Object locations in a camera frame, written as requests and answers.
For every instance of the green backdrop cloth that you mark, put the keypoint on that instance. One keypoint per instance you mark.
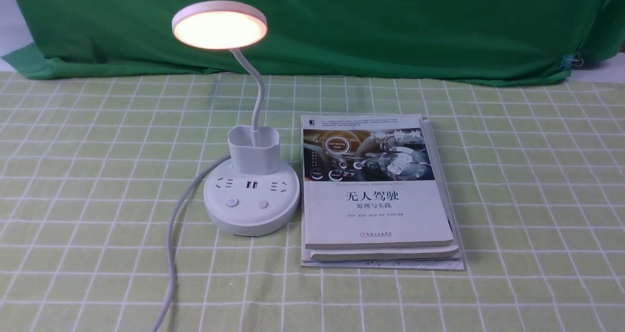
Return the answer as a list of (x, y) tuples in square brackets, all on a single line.
[(489, 42)]

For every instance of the green checkered tablecloth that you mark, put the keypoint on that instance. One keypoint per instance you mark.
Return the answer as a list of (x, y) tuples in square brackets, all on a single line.
[(91, 169)]

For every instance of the bottom printed paper booklet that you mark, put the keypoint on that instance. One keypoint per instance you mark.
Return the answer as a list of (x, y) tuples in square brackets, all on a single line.
[(390, 265)]

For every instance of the top book with car cover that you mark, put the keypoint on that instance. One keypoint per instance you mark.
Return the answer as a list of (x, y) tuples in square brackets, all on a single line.
[(376, 210)]

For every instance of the white desk lamp with sockets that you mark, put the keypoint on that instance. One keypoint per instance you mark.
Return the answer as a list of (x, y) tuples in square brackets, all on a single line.
[(251, 192)]

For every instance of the teal binder clip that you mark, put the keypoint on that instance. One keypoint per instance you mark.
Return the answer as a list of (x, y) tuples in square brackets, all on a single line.
[(571, 61)]

